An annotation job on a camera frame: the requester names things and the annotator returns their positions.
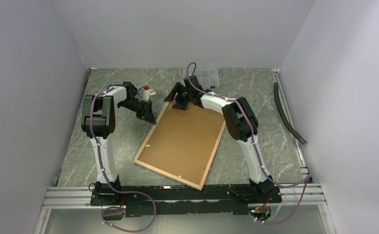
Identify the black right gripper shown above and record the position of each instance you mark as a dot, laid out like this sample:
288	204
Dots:
178	87

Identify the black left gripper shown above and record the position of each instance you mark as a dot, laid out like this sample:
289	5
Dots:
146	113

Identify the white wooden picture frame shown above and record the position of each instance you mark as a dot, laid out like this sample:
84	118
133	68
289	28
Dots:
176	174

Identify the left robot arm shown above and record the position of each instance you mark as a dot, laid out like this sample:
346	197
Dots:
99	122

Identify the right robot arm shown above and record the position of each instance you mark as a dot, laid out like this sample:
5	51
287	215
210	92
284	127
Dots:
241	122

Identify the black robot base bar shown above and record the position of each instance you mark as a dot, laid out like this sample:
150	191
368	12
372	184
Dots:
237	199

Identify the clear plastic organizer box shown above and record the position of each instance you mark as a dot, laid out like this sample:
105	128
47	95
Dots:
208	77

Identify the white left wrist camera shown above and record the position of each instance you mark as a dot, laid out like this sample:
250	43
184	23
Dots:
147	93

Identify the aluminium table edge rail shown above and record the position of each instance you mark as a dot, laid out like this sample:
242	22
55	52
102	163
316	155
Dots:
286	119

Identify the aluminium front rail frame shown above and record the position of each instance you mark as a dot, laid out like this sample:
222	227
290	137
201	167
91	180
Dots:
303	210

